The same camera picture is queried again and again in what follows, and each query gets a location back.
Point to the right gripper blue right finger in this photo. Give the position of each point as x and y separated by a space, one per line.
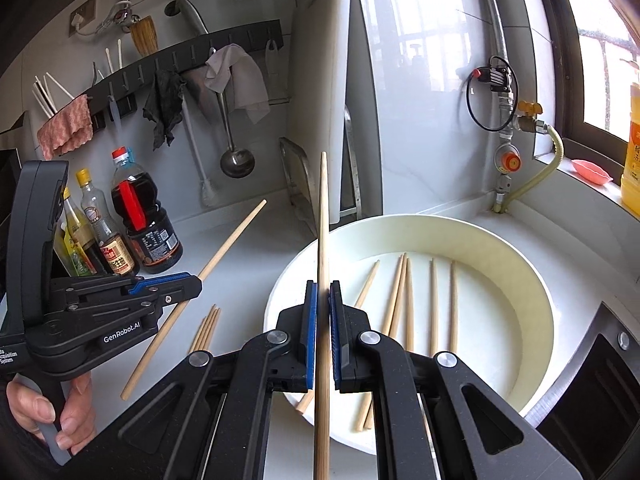
351 370

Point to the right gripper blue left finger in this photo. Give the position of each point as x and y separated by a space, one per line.
292 370

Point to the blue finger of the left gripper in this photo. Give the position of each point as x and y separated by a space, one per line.
160 297
143 283

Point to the wooden chopstick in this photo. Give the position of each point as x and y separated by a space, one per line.
306 399
322 391
409 312
197 342
211 327
365 405
433 322
204 334
176 312
399 304
207 329

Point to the person left hand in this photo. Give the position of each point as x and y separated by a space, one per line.
77 419

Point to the clear soy sauce bottle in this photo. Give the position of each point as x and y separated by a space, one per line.
111 242

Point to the large dark soy sauce jug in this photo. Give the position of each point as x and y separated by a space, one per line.
148 228

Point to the yellow cap vinegar bottle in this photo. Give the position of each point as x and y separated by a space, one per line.
81 234

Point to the large cream round basin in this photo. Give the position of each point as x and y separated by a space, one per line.
494 310

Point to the white bottle brush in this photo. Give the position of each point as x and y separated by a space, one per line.
209 196

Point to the metal ladle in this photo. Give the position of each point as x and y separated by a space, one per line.
235 163

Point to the pink dish cloth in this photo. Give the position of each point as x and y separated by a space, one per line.
67 130

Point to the metal cutting board rack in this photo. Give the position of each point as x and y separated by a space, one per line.
301 196

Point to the black hanging cloth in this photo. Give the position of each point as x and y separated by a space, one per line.
163 107

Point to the white hanging cloth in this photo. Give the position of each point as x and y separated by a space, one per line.
231 67

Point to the bamboo brush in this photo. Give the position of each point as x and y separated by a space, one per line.
144 36

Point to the white cutting board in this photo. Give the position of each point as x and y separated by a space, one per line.
330 67

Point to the pink soap dish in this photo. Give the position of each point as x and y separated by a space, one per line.
591 172

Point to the yellow oil jug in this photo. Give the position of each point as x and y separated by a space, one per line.
630 180

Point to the black wall hook rail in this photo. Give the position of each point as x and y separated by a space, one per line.
179 58

